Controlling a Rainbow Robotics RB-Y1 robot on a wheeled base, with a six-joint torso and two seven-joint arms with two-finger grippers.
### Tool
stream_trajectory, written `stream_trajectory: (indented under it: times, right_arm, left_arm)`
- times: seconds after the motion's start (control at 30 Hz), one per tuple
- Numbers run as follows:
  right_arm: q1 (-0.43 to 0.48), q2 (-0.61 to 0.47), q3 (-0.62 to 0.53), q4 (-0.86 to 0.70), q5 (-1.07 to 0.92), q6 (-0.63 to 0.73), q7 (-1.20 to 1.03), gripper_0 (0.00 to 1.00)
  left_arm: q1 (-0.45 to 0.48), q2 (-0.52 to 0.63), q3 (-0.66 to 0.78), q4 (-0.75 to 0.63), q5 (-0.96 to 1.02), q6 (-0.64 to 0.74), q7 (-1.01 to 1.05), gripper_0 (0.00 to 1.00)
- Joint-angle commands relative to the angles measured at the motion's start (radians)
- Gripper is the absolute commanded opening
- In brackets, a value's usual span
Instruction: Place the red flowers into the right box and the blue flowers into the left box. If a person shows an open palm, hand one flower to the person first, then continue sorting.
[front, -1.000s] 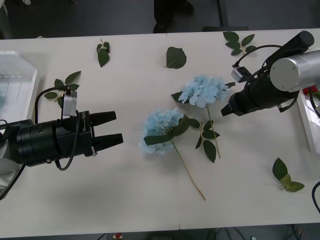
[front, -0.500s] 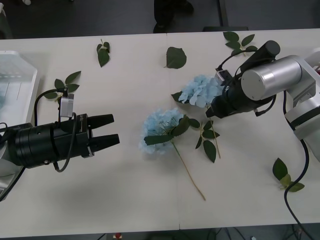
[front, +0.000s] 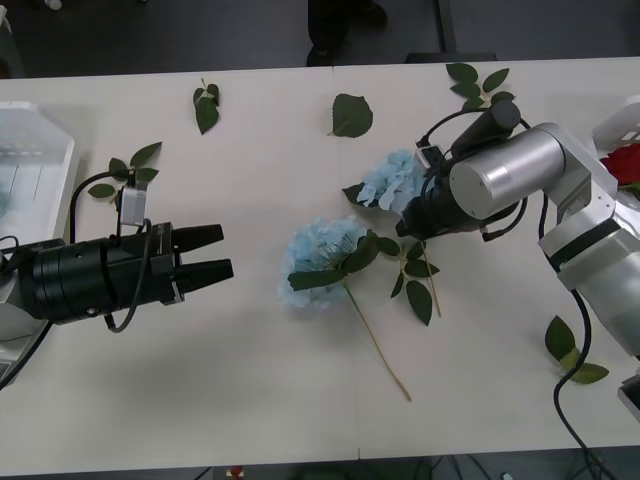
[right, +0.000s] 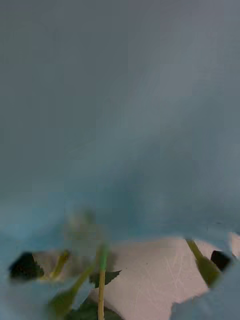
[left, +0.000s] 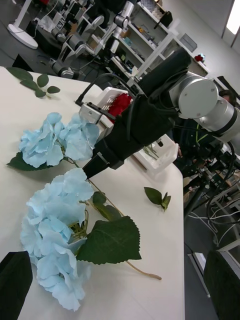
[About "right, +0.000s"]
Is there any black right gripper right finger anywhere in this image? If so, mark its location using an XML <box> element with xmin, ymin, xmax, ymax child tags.
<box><xmin>210</xmin><ymin>250</ymin><xmax>231</xmax><ymax>272</ymax></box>

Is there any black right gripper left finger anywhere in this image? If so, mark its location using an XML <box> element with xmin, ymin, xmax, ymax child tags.
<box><xmin>8</xmin><ymin>251</ymin><xmax>45</xmax><ymax>280</ymax></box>

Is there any pale blue artificial flower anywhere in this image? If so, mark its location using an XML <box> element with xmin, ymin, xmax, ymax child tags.
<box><xmin>88</xmin><ymin>243</ymin><xmax>123</xmax><ymax>320</ymax></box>
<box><xmin>0</xmin><ymin>0</ymin><xmax>240</xmax><ymax>320</ymax></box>

